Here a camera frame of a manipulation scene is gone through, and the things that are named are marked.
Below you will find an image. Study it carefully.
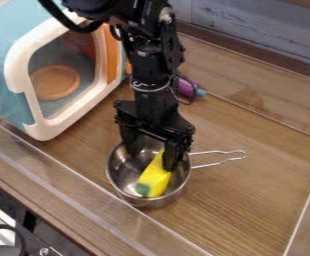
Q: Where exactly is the black cable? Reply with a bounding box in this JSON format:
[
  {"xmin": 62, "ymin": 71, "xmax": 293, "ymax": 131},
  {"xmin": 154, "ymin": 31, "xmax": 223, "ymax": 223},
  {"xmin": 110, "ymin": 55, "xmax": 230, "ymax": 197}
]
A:
[{"xmin": 0, "ymin": 223, "xmax": 28, "ymax": 256}]

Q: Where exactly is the clear acrylic barrier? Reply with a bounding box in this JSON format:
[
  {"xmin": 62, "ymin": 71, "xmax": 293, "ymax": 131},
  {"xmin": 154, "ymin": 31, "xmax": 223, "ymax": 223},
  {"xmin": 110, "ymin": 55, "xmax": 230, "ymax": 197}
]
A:
[{"xmin": 0, "ymin": 125, "xmax": 211, "ymax": 256}]

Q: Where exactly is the yellow toy banana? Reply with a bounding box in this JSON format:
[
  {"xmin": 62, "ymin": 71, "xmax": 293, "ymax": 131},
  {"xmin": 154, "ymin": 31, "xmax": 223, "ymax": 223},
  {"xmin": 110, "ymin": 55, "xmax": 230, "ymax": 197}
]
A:
[{"xmin": 136, "ymin": 149, "xmax": 171, "ymax": 198}]

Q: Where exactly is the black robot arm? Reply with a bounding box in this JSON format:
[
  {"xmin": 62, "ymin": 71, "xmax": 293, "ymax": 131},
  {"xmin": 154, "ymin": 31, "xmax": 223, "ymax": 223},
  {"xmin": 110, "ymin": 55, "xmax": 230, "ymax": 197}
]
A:
[{"xmin": 38, "ymin": 0, "xmax": 195, "ymax": 171}]

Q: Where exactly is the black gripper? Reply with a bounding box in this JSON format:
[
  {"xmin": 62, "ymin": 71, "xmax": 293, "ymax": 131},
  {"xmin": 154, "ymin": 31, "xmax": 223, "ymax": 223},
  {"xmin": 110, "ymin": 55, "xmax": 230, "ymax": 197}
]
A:
[{"xmin": 114, "ymin": 79, "xmax": 195, "ymax": 171}]

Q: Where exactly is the silver pot with wire handle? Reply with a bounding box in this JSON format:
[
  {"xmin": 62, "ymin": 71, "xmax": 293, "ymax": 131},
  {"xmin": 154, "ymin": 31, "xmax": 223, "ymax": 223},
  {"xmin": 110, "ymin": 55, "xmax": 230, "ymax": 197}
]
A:
[{"xmin": 106, "ymin": 141, "xmax": 246, "ymax": 209}]

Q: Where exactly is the orange microwave turntable plate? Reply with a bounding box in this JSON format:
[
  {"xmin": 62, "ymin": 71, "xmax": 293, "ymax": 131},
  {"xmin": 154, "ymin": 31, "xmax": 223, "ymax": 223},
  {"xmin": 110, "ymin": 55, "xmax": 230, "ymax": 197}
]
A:
[{"xmin": 31, "ymin": 65, "xmax": 80, "ymax": 100}]

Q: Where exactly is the blue toy microwave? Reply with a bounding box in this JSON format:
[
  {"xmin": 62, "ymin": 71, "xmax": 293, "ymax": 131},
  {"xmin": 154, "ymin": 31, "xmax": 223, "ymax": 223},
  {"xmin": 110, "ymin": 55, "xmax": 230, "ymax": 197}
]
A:
[{"xmin": 0, "ymin": 0, "xmax": 131, "ymax": 141}]

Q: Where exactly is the purple toy eggplant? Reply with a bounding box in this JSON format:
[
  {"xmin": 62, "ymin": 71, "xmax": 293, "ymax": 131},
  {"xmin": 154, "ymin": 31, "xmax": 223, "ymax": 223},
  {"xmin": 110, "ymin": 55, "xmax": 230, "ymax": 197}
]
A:
[{"xmin": 179, "ymin": 78, "xmax": 207, "ymax": 99}]

